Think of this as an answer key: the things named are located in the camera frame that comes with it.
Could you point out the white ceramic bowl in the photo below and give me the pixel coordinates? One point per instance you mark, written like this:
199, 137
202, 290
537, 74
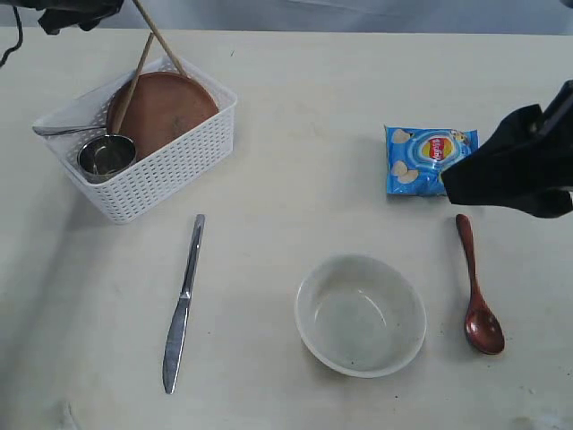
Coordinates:
359, 316

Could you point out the light wooden chopstick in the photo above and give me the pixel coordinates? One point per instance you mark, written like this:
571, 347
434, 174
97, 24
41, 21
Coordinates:
156, 32

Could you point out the silver table knife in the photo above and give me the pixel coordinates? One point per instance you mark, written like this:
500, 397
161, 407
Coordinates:
177, 329

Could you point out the white perforated plastic basket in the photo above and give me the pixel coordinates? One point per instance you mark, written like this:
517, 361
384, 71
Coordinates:
150, 181

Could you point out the stainless steel cup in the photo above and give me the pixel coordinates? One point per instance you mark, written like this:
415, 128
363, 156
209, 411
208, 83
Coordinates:
106, 156

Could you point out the brown round plate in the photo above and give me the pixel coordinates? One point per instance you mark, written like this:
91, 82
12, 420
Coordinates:
164, 106

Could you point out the blue chips bag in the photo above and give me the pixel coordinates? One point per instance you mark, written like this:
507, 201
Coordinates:
417, 157

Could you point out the dark red wooden spoon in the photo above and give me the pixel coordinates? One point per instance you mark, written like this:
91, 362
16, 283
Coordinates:
481, 326

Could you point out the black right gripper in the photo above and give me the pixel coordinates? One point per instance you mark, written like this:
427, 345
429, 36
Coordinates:
525, 165

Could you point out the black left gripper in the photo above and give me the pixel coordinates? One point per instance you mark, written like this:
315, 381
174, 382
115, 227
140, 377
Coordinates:
86, 14

